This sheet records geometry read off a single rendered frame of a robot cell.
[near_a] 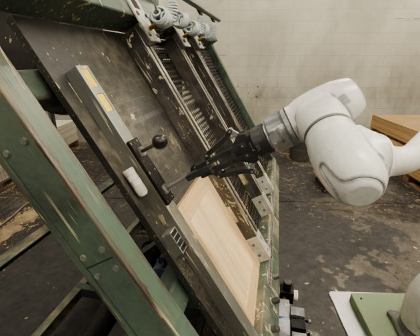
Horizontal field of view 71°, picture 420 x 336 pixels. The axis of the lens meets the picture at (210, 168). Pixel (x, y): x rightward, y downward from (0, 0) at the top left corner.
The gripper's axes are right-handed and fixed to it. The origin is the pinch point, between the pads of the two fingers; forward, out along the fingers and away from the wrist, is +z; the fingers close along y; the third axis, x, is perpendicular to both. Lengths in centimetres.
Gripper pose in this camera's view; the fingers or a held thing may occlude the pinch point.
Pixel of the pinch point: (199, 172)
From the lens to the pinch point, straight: 77.7
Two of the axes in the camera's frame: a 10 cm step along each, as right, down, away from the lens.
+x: 2.1, -3.4, 9.2
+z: -8.4, 4.2, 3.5
